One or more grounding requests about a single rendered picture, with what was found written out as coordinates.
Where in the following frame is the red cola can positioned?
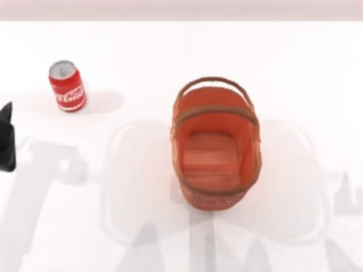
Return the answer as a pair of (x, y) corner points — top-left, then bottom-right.
(48, 59), (87, 113)

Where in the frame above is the orange woven basket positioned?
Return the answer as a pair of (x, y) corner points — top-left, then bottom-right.
(170, 76), (261, 211)

